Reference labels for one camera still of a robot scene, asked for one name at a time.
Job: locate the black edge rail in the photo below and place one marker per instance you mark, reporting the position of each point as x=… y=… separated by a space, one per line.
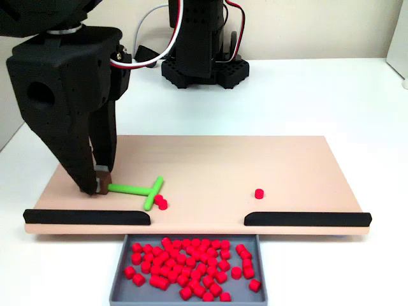
x=86 y=217
x=306 y=219

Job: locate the grey shallow collection tray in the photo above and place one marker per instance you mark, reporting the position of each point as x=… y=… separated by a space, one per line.
x=126 y=290

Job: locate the green T-shaped pusher tool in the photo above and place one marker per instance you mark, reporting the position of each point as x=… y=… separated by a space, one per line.
x=127 y=188

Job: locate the black wedge-shaped block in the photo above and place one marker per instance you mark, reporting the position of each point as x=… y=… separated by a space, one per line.
x=145 y=52

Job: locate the white panel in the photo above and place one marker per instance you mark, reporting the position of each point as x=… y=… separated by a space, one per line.
x=400 y=38

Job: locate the red cylindrical granule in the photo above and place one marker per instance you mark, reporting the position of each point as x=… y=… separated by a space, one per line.
x=247 y=263
x=185 y=293
x=148 y=257
x=146 y=267
x=129 y=272
x=248 y=272
x=215 y=289
x=136 y=259
x=246 y=254
x=254 y=285
x=240 y=248
x=137 y=247
x=147 y=248
x=225 y=296
x=208 y=296
x=163 y=205
x=155 y=280
x=259 y=193
x=165 y=284
x=236 y=273
x=199 y=290
x=158 y=198
x=138 y=279

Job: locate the peach rectangular work board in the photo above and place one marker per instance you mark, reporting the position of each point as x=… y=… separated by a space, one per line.
x=223 y=165

